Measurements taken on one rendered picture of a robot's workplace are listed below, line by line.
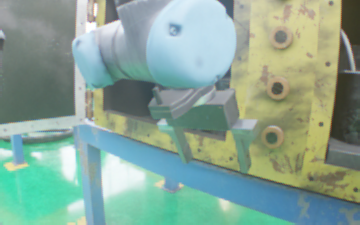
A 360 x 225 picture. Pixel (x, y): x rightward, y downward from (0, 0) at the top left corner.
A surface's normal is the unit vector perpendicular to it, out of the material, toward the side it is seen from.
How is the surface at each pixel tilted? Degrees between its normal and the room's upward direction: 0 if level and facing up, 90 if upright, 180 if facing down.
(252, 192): 90
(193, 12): 91
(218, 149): 90
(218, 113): 113
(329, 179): 90
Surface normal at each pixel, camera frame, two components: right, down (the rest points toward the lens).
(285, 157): -0.61, 0.10
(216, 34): 0.59, 0.16
